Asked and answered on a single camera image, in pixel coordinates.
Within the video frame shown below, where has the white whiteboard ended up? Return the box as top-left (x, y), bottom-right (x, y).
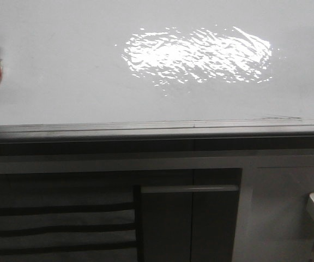
top-left (0, 1), bottom-right (314, 125)

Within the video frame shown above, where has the dark slatted chair back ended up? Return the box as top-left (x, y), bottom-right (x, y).
top-left (0, 175), bottom-right (143, 261)

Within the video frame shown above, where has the dark cabinet with handle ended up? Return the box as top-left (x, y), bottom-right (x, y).
top-left (140, 168), bottom-right (242, 261)

